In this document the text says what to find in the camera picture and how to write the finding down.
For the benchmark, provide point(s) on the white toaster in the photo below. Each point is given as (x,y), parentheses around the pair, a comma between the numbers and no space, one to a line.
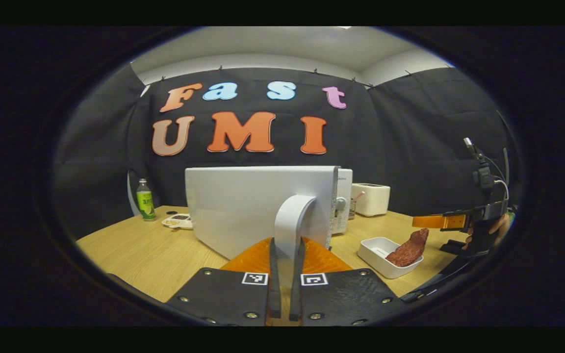
(371,198)

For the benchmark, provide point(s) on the white divided snack plate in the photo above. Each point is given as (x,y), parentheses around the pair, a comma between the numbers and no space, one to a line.
(178,222)

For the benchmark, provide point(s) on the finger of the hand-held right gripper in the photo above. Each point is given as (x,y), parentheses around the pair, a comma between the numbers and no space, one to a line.
(453,245)
(434,221)

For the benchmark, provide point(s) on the row of black cloth clips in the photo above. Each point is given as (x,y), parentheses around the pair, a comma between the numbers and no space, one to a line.
(315,70)

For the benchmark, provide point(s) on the white rectangular dish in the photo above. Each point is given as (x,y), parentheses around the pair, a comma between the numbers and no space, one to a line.
(373,250)

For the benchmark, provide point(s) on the black backdrop cloth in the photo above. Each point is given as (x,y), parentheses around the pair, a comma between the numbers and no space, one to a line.
(410,147)

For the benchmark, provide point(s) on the green label drink bottle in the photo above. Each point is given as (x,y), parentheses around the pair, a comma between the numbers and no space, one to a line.
(145,203)

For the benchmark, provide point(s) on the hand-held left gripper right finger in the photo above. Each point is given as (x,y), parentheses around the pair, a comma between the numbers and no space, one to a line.
(296,289)

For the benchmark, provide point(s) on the reddish brown meat slice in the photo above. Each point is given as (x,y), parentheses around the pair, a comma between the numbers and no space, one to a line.
(410,247)

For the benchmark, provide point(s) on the clear glass cup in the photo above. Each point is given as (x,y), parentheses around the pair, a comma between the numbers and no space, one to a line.
(351,210)

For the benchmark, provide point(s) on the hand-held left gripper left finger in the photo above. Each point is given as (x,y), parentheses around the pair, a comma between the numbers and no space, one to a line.
(274,284)

